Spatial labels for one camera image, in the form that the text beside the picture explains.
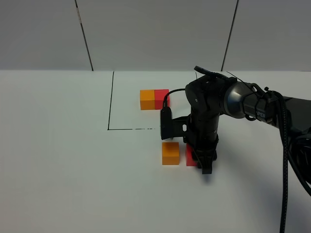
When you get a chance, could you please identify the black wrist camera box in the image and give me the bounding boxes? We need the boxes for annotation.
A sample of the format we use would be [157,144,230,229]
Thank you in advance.
[160,107,174,140]

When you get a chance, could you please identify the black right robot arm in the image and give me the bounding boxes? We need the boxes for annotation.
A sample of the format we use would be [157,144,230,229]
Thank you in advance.
[172,67,311,180]

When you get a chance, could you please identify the red template cube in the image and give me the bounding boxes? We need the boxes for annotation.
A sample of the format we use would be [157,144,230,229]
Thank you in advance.
[155,89,169,110]

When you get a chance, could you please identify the orange template cube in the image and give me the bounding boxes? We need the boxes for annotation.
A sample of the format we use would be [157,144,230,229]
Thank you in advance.
[140,90,155,110]

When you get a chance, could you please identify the black braided cable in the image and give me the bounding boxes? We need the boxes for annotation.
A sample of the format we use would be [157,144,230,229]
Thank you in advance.
[266,87,311,233]

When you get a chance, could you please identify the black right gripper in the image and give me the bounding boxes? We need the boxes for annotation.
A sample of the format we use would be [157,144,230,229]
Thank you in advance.
[173,107,220,174]

